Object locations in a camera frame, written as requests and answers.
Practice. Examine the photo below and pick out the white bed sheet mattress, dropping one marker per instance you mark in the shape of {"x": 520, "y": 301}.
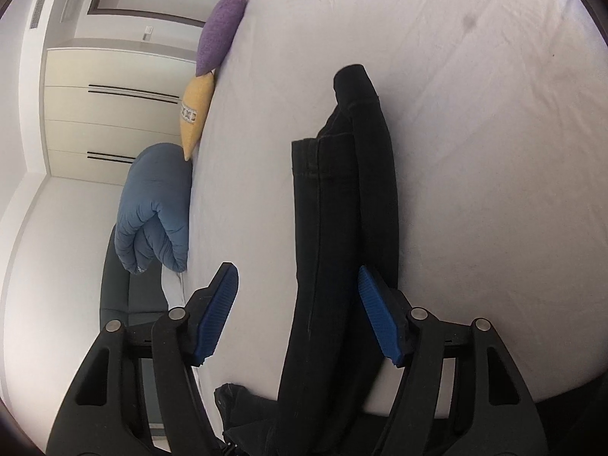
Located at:
{"x": 498, "y": 115}

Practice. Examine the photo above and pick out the dark grey headboard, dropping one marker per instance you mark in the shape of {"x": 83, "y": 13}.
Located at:
{"x": 132, "y": 299}

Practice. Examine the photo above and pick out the cream wardrobe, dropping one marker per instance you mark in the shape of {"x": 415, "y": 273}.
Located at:
{"x": 105, "y": 101}

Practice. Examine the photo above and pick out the yellow cushion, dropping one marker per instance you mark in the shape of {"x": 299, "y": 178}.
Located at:
{"x": 195, "y": 105}

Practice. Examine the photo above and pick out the black denim pants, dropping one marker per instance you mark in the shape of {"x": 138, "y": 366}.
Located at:
{"x": 347, "y": 220}

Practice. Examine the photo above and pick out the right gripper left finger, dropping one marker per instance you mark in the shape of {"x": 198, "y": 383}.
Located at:
{"x": 103, "y": 411}

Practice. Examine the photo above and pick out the rolled blue duvet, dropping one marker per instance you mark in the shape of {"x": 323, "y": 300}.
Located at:
{"x": 154, "y": 211}

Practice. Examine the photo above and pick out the purple cushion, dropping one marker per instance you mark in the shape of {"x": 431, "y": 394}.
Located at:
{"x": 218, "y": 34}

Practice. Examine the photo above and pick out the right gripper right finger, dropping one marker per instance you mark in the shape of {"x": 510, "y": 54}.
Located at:
{"x": 461, "y": 392}

